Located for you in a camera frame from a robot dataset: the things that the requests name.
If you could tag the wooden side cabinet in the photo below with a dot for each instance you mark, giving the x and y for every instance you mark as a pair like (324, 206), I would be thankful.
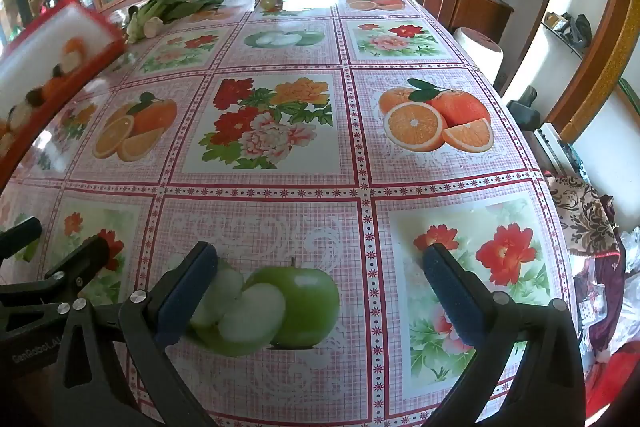
(475, 9)

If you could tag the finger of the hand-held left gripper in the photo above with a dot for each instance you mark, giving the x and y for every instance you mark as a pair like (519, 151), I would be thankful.
(22, 237)
(82, 262)

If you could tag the red rimmed white tray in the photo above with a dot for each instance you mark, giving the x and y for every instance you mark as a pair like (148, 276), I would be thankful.
(35, 52)

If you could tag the pile of red clothing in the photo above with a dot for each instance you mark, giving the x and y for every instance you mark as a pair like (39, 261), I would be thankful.
(610, 297)

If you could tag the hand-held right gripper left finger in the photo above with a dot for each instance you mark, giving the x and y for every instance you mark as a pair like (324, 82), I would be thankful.
(185, 302)

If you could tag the small green fruit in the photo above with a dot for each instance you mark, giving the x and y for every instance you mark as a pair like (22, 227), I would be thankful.
(270, 1)

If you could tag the dark green vegetable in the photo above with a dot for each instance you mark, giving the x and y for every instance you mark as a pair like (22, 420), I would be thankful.
(200, 5)

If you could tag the brown floral cloth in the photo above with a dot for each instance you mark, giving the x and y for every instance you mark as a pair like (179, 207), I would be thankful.
(585, 212)

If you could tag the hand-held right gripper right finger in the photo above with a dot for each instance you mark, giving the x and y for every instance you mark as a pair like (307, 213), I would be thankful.
(450, 297)

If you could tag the black object beside table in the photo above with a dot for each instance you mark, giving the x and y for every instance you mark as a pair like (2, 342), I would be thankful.
(525, 109)

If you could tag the black item on shelf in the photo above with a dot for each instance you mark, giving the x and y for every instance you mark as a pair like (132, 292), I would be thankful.
(575, 29)

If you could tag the orange mandarin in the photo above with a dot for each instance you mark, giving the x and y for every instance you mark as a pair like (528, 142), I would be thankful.
(52, 87)
(75, 46)

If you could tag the white garlic bulb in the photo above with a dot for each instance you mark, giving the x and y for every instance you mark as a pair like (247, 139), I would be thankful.
(154, 26)

